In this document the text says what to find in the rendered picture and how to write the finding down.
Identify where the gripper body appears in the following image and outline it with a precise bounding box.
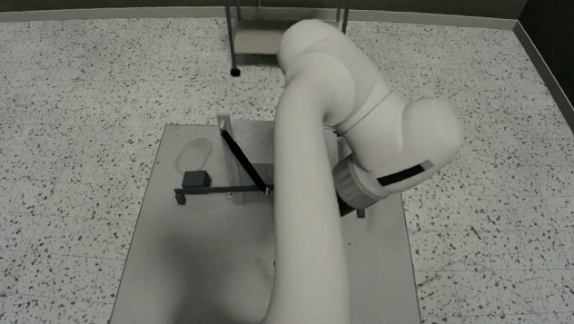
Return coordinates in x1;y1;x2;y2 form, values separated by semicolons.
337;192;357;217

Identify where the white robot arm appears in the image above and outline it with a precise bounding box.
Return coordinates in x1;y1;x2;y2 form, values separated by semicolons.
262;18;466;324

